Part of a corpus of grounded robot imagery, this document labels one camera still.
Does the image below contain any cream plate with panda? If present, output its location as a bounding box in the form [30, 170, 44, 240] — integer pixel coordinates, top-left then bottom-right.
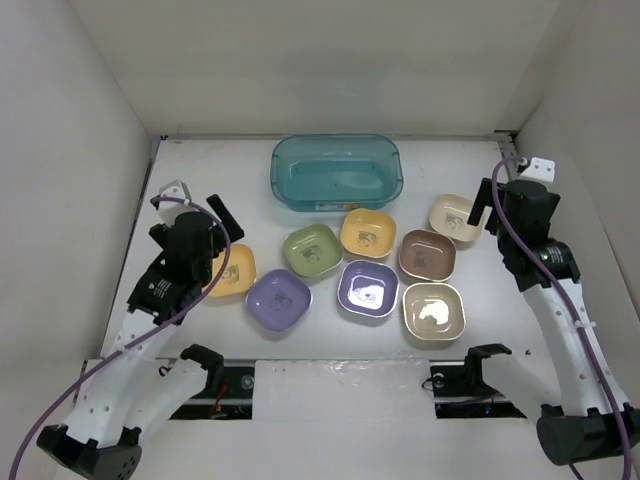
[428, 193, 486, 243]

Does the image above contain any yellow plate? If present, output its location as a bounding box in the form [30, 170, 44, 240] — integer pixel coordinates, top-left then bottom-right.
[209, 244, 257, 297]
[340, 208, 397, 259]

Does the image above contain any green plate with panda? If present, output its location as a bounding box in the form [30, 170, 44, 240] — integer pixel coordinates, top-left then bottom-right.
[282, 224, 343, 278]

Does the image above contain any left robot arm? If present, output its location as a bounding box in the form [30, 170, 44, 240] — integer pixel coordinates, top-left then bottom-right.
[36, 195, 244, 479]

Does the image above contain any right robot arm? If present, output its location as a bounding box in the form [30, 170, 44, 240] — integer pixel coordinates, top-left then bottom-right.
[462, 178, 639, 479]

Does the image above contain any teal plastic bin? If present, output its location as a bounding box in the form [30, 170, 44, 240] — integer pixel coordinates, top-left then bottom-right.
[270, 134, 404, 212]

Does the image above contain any light purple plate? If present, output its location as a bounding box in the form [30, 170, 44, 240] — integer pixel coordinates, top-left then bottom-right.
[246, 269, 313, 332]

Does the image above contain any brown plate with panda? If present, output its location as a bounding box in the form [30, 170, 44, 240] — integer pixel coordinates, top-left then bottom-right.
[399, 229, 457, 282]

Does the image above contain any beige plate front right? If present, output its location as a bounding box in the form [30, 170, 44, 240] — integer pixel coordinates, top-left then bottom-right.
[402, 283, 466, 342]

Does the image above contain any dark purple plate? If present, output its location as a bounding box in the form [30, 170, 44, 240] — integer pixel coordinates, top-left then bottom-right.
[337, 260, 400, 318]

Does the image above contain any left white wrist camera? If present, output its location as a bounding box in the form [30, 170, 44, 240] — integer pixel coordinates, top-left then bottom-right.
[156, 180, 193, 226]

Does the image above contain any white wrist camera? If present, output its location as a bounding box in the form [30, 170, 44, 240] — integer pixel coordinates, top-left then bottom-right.
[516, 157, 555, 185]
[156, 180, 193, 226]

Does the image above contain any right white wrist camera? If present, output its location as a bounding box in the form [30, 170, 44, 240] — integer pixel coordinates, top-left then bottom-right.
[516, 157, 555, 185]

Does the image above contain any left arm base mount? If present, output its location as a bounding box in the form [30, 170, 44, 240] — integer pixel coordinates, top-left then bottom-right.
[170, 361, 255, 421]

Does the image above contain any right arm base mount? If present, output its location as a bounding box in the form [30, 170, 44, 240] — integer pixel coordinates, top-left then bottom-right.
[421, 361, 525, 420]

